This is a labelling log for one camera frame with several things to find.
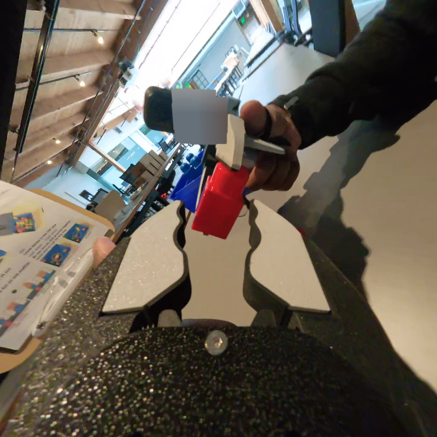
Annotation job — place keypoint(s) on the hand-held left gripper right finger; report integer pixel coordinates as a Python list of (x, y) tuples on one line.
[(286, 269)]

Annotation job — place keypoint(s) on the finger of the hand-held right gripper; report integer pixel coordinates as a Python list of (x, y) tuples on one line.
[(235, 150), (263, 146)]

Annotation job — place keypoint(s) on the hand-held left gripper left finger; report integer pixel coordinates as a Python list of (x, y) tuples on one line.
[(146, 269)]

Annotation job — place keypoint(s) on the red mega block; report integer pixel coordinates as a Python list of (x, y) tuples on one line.
[(218, 205)]

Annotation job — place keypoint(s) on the blue plastic bin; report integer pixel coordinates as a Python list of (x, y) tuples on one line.
[(184, 193)]

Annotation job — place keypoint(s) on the wooden clipboard with instruction sheet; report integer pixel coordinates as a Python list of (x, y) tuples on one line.
[(34, 239)]

